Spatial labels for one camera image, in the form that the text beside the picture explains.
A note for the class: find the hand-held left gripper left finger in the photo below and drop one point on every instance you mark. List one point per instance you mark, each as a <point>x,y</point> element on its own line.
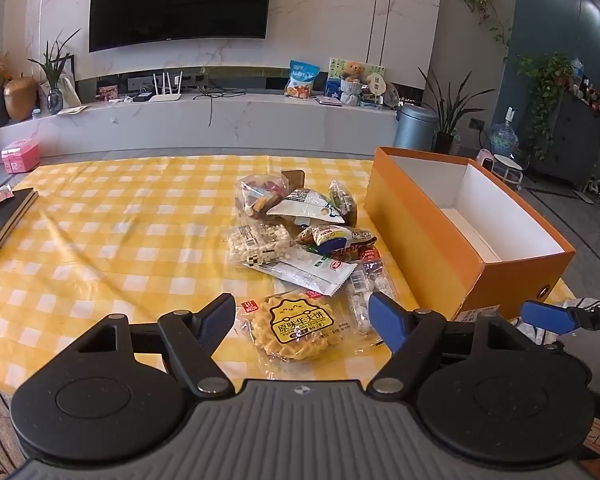
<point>217,320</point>

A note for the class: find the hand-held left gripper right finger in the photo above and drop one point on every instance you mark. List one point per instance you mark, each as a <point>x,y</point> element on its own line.
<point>387,320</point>

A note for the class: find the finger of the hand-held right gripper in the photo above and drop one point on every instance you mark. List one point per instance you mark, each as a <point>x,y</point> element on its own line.
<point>547,316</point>

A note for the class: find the clear packet of white candy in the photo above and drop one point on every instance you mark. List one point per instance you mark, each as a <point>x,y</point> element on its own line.
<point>365,285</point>

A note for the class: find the red label packet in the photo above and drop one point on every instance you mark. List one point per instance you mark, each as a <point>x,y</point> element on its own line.
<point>355,252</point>

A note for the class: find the yellow waffle packet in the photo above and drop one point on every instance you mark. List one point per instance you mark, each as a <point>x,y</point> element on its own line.
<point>295,332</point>

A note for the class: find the puffed rice cracker packet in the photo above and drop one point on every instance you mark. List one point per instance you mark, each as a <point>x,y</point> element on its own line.
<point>257,242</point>

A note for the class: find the orange cardboard box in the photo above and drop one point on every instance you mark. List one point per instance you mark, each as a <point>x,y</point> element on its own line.
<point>415,230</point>

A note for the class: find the yellow red snack packet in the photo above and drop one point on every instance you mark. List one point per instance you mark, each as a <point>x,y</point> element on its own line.
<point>330,235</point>

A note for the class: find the clear packet dark brown snacks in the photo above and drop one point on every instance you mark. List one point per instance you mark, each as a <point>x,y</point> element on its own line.
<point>342,200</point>

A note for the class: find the clear bag of mixed candy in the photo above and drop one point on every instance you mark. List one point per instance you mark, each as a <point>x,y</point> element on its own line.
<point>255,195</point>

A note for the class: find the white grey snack packet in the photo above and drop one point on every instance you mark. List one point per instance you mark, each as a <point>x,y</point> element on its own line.
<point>300,202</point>

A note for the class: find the brown paper packet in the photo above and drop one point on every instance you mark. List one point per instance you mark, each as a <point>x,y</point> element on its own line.
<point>294,179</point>

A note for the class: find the yellow checked tablecloth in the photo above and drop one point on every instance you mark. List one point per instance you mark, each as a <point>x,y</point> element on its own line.
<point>130,240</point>

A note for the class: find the white round stool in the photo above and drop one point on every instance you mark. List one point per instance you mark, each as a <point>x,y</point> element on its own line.
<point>509,165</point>

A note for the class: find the pink heater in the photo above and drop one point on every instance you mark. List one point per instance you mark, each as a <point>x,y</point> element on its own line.
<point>485,160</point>

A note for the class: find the grey cabinet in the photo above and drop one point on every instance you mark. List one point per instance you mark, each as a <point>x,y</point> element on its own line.
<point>575,135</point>

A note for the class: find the blue water bottle with pump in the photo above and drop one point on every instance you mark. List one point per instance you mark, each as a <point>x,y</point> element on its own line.
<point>502,137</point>

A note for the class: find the grey blue trash can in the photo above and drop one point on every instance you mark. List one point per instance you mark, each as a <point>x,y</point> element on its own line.
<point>415,127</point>

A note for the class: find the white marble television console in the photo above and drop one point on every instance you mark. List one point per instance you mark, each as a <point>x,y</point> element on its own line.
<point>180,125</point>

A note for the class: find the potted long leaf plant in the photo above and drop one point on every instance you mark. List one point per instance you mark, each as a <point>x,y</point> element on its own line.
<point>447,125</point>

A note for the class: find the grey patterned round fan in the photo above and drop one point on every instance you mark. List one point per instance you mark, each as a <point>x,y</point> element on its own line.
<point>391,95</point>

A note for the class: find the white router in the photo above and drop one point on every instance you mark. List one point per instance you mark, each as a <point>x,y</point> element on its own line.
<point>165,96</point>

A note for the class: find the trailing pothos plant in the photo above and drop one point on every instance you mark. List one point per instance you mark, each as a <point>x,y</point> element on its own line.
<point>547,85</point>

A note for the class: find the dark hardcover book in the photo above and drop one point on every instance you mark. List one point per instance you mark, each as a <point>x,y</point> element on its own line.
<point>5,225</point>

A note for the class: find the round white card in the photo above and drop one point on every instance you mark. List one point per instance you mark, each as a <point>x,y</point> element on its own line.
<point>376,85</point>

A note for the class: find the teddy bear toy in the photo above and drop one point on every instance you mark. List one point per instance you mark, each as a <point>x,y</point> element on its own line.
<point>352,82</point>

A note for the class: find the blue snack bag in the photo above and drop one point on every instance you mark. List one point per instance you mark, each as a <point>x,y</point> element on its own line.
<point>302,80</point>

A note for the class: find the green greeting card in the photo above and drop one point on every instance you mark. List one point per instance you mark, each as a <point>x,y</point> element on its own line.
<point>336,70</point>

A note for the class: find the pink storage box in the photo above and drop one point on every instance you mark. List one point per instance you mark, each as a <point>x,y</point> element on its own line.
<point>20,157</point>

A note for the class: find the green plant in glass vase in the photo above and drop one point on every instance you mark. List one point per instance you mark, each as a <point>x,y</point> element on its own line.
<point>54,97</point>

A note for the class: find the brown round vase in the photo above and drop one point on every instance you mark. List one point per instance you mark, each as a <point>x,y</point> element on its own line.
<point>21,97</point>

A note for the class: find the hanging vine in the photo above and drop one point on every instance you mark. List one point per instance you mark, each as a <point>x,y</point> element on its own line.
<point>480,2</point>

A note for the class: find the black television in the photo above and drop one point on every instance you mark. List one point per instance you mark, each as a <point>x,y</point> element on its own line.
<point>180,0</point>

